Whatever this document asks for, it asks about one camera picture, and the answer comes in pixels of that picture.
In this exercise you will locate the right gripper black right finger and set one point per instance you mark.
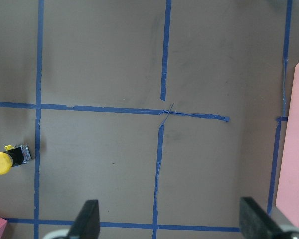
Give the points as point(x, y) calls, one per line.
point(255, 223)

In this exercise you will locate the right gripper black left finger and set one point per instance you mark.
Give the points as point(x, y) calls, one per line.
point(87, 223)

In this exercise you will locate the yellow push button switch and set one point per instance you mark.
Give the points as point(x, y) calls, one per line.
point(14, 156)

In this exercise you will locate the pink plastic bin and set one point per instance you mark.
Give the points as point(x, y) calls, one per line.
point(287, 200)

